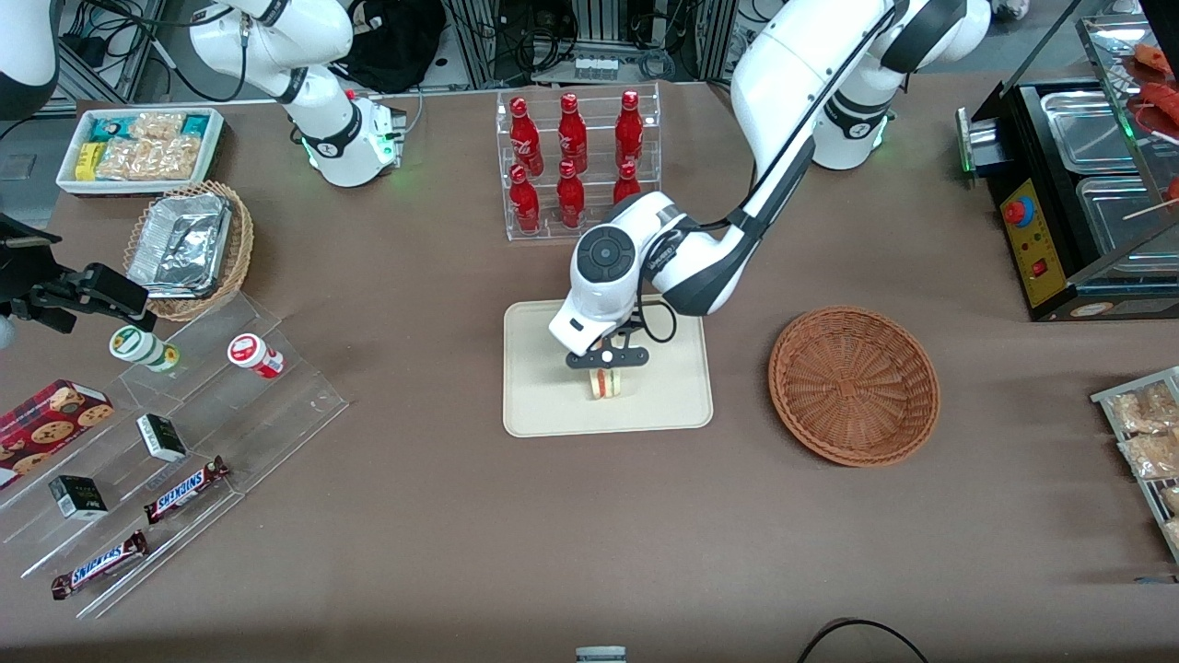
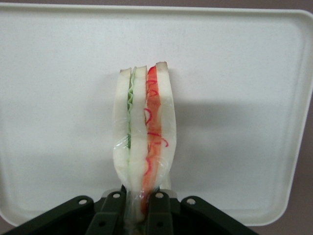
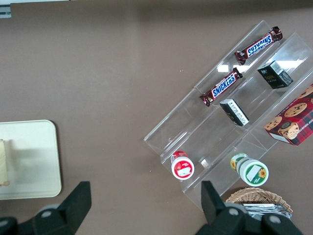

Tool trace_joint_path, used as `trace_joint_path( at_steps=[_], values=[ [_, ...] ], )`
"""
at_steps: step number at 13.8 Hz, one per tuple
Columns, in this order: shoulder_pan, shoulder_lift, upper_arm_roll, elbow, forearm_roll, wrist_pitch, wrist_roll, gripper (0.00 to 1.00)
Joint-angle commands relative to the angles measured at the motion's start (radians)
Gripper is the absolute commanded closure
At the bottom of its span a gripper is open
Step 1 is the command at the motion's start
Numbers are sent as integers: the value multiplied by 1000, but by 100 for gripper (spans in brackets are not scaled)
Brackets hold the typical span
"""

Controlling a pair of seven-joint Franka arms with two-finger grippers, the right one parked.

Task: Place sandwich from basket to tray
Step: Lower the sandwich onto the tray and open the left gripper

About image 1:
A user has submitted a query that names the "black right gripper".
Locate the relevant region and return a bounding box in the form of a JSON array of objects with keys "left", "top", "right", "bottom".
[{"left": 0, "top": 214, "right": 149, "bottom": 335}]

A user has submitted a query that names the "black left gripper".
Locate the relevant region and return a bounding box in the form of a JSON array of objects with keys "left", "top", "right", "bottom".
[{"left": 565, "top": 324, "right": 651, "bottom": 382}]

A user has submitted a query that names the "cream plastic tray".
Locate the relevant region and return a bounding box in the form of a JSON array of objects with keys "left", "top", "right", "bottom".
[{"left": 503, "top": 297, "right": 715, "bottom": 438}]

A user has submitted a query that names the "aluminium foil tray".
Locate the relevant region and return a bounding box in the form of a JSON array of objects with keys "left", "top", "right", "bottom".
[{"left": 126, "top": 192, "right": 233, "bottom": 300}]

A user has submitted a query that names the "small tan wicker basket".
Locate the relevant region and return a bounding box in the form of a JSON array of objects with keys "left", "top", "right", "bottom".
[{"left": 123, "top": 180, "right": 255, "bottom": 322}]

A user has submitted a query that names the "large brown wicker basket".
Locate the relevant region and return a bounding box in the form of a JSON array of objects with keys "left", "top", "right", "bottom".
[{"left": 768, "top": 306, "right": 941, "bottom": 468}]

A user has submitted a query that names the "tray of bagged snacks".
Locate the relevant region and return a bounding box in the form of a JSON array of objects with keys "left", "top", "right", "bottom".
[{"left": 1091, "top": 366, "right": 1179, "bottom": 564}]

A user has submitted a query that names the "green lid drink bottle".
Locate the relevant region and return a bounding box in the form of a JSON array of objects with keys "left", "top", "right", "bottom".
[{"left": 109, "top": 325, "right": 181, "bottom": 374}]

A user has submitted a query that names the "white snack bin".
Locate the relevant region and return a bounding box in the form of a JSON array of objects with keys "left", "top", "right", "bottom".
[{"left": 56, "top": 108, "right": 226, "bottom": 198}]

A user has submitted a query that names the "red cookie box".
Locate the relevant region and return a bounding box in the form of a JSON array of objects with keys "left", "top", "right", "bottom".
[{"left": 0, "top": 379, "right": 115, "bottom": 490}]

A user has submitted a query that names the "clear acrylic bottle rack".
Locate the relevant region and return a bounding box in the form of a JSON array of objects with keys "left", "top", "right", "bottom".
[{"left": 496, "top": 83, "right": 662, "bottom": 243}]

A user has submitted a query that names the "small black box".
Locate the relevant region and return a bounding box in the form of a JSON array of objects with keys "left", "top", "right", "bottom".
[
  {"left": 49, "top": 475, "right": 110, "bottom": 522},
  {"left": 136, "top": 413, "right": 189, "bottom": 463}
]

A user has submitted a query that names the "clear rice cracker bag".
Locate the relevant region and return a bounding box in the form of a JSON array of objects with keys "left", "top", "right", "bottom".
[
  {"left": 129, "top": 112, "right": 187, "bottom": 143},
  {"left": 95, "top": 135, "right": 202, "bottom": 181}
]

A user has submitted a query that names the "red lid drink bottle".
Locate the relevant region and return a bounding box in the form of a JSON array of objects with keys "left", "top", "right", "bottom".
[{"left": 228, "top": 333, "right": 286, "bottom": 380}]

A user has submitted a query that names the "clear acrylic stepped shelf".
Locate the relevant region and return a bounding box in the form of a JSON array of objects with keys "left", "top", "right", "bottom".
[{"left": 0, "top": 293, "right": 350, "bottom": 621}]

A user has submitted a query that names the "Snickers chocolate bar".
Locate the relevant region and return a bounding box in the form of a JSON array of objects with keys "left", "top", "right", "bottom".
[
  {"left": 144, "top": 456, "right": 231, "bottom": 526},
  {"left": 51, "top": 530, "right": 149, "bottom": 601}
]

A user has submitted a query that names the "black bag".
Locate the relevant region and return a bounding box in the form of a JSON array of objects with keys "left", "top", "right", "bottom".
[{"left": 330, "top": 0, "right": 449, "bottom": 94}]

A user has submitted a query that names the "black food warmer machine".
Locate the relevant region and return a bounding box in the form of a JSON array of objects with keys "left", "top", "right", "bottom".
[{"left": 956, "top": 0, "right": 1179, "bottom": 322}]

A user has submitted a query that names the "black cable loop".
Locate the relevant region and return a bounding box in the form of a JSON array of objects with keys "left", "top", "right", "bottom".
[{"left": 797, "top": 619, "right": 931, "bottom": 663}]

